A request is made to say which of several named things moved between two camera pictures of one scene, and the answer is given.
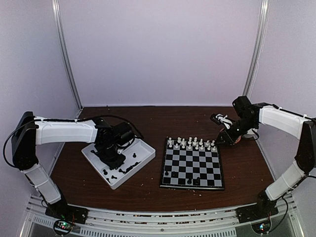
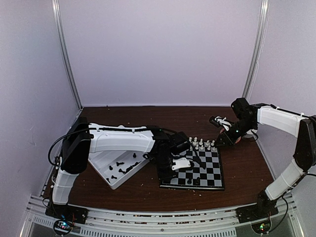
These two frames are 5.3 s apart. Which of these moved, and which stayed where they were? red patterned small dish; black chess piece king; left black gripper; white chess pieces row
Moved: left black gripper
Stayed: red patterned small dish; white chess pieces row; black chess piece king
